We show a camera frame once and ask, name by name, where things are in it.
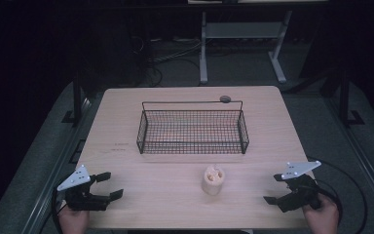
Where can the person's left hand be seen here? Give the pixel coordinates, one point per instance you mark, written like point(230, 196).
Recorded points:
point(74, 221)

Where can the person's right hand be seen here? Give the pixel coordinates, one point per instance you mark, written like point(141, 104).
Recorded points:
point(321, 219)

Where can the grey round disc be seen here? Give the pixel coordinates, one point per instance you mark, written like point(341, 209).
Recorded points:
point(225, 99)

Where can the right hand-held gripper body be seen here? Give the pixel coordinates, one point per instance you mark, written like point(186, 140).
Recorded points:
point(300, 191)

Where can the beige loofah piece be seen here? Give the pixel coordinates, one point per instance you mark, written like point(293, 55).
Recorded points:
point(213, 182)

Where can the white metal desk frame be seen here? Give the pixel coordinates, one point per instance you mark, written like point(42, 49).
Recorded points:
point(243, 31)

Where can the black metal post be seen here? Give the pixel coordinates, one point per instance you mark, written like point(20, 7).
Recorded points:
point(344, 97)
point(77, 97)

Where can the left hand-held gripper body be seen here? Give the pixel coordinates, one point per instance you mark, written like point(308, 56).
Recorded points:
point(78, 178)

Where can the aluminium rail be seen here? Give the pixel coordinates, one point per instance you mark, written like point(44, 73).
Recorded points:
point(360, 156)
point(55, 169)

